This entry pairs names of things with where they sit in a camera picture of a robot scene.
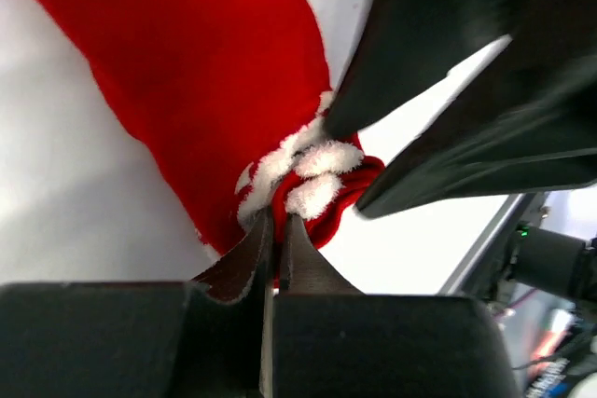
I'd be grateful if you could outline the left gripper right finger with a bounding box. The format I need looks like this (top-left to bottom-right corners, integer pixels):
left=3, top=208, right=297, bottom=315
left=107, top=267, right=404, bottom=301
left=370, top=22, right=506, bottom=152
left=279, top=214, right=363, bottom=295

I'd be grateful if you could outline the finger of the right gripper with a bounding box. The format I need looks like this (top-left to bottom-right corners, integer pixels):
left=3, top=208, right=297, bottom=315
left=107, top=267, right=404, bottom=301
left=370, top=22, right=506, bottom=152
left=325, top=0, right=509, bottom=137
left=357, top=39, right=596, bottom=219

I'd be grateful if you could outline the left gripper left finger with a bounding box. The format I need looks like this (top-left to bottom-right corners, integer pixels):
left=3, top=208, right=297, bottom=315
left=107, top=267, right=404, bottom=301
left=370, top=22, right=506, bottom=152
left=192, top=208, right=274, bottom=304

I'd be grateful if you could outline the red christmas sock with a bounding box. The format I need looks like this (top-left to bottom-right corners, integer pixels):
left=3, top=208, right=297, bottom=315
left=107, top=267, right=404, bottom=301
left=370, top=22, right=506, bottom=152
left=4, top=0, right=386, bottom=291

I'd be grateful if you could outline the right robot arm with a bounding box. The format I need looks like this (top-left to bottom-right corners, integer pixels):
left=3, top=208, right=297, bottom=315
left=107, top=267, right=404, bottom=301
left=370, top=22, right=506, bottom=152
left=325, top=0, right=596, bottom=300

